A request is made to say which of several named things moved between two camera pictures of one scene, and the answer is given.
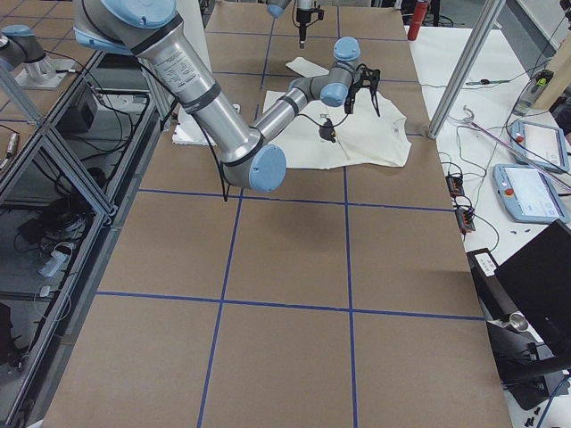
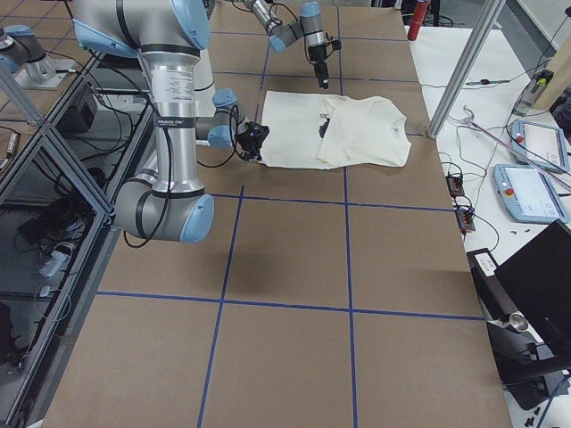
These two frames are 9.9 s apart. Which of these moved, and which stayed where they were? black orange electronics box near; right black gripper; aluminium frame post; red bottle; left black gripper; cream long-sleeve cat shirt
Moved: left black gripper; right black gripper
Stayed: cream long-sleeve cat shirt; aluminium frame post; red bottle; black orange electronics box near
